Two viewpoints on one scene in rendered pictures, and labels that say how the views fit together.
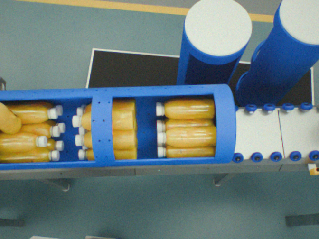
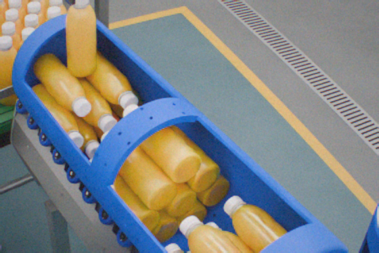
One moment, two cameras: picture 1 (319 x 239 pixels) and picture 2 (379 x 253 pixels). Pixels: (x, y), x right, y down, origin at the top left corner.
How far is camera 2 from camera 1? 73 cm
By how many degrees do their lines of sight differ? 41
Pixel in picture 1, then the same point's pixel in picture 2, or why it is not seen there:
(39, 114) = (114, 83)
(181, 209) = not seen: outside the picture
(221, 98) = (313, 233)
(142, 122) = not seen: hidden behind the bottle
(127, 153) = (134, 205)
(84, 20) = (330, 198)
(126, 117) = (180, 149)
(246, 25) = not seen: outside the picture
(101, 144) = (116, 140)
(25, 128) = (88, 88)
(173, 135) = (205, 231)
